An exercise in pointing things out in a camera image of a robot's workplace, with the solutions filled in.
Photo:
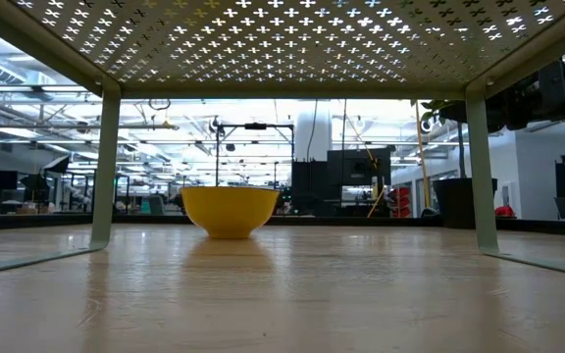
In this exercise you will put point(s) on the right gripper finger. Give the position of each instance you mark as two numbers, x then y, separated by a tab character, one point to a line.
454	112

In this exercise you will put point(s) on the yellow bowl with patterned inside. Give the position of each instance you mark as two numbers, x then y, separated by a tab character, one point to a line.
228	213

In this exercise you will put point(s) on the potted plant in black pot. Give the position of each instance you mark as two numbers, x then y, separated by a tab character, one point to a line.
451	201

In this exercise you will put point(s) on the red parts bin rack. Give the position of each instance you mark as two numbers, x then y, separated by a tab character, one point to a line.
402	203

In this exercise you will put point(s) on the red object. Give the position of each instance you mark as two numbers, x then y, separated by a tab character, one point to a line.
504	212

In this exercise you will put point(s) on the black equipment box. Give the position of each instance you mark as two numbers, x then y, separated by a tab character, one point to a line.
356	169

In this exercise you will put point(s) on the pale green perforated metal shelf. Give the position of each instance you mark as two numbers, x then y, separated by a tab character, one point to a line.
292	93

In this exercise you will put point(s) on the gray office chair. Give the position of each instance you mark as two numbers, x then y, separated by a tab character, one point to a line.
155	206

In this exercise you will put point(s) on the black softbox light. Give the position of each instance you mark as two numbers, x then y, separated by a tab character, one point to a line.
58	165

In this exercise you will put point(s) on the black camera stand frame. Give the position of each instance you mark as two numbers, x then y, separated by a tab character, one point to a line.
255	126

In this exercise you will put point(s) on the black aluminium rig frame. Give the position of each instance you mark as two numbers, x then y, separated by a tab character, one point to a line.
42	221

